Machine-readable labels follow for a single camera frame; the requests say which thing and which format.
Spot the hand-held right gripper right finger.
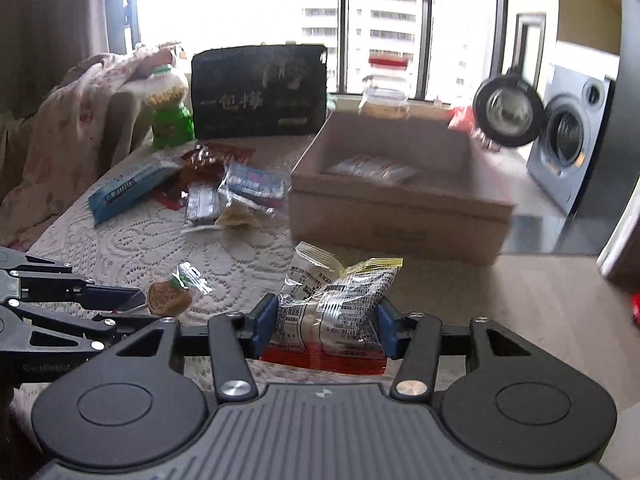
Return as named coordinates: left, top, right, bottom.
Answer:
left=376, top=297, right=533, bottom=402

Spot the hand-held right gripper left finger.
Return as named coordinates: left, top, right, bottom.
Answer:
left=117, top=294, right=279, bottom=403

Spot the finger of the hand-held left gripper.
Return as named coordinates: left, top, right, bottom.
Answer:
left=0, top=247, right=146, bottom=312
left=0, top=300, right=173, bottom=356

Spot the clear snack packet red base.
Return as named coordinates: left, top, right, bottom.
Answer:
left=261, top=258, right=404, bottom=377

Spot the round brown cookie green wrapper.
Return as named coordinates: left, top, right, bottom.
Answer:
left=146, top=261, right=214, bottom=317

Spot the clear snack packet yellow edge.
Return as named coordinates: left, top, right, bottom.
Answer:
left=280, top=241, right=347, bottom=311

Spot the blue snack bar packet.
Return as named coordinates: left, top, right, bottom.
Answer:
left=88, top=155, right=182, bottom=226

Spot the cardboard box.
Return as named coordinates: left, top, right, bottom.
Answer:
left=288, top=109, right=517, bottom=267

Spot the tan cracker packet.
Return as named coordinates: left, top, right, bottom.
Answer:
left=214, top=200, right=275, bottom=230

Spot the blue and white clear packet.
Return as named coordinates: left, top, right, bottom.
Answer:
left=218, top=161, right=292, bottom=211

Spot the white and red snack packet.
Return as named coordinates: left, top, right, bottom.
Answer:
left=324, top=155, right=419, bottom=186

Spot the dark red snack packet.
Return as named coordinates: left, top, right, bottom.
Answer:
left=180, top=142, right=257, bottom=177

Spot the white lace tablecloth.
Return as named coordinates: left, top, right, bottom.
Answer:
left=22, top=135, right=501, bottom=396

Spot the floral cloth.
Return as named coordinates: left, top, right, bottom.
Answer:
left=0, top=44, right=192, bottom=247

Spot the green gumball machine toy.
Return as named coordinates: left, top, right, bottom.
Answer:
left=144, top=64, right=195, bottom=150

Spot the small red snack packet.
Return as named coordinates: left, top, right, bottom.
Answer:
left=447, top=106, right=477, bottom=134

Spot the large black printed bag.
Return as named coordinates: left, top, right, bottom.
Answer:
left=190, top=44, right=329, bottom=139

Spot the clear plastic jar red lid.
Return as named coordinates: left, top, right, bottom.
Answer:
left=358, top=54, right=412, bottom=121

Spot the grey washing machine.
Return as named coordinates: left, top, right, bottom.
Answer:
left=472, top=62, right=619, bottom=217

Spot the grey curtain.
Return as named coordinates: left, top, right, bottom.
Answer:
left=0, top=0, right=138, bottom=121

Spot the black framed door panel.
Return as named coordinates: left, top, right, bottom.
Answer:
left=512, top=12, right=547, bottom=92

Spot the black window frame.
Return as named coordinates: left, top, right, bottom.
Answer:
left=338, top=0, right=434, bottom=102

